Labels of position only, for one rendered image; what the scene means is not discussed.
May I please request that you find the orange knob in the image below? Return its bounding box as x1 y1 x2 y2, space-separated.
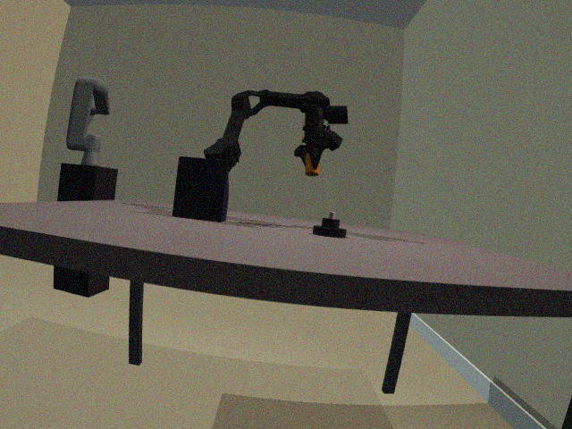
305 153 320 176

